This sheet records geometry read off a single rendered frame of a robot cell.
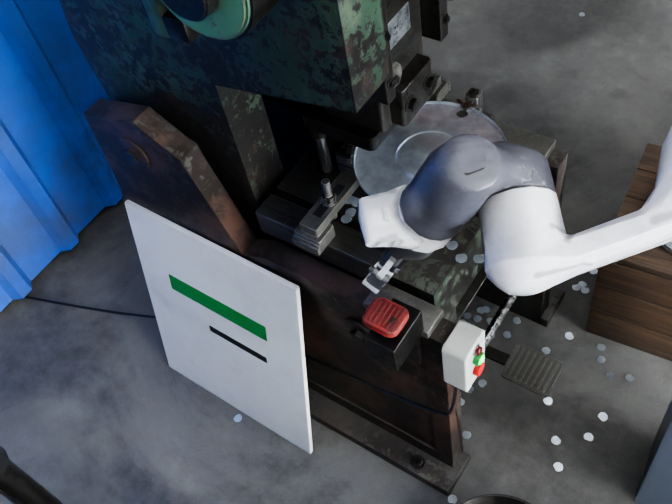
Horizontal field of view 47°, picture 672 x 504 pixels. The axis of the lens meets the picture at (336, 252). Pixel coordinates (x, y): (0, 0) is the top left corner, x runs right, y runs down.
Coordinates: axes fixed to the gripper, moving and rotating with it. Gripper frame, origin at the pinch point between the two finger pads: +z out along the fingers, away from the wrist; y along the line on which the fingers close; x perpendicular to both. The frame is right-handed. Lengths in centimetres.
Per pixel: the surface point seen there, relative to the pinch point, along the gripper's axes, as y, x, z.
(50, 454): -44, 40, 116
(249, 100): 19.5, 38.3, 12.7
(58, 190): 16, 93, 118
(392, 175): 25.6, 9.1, 13.6
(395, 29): 31.8, 21.9, -12.0
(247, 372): -3, 11, 79
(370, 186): 21.4, 11.1, 14.6
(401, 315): 1.3, -7.0, 8.4
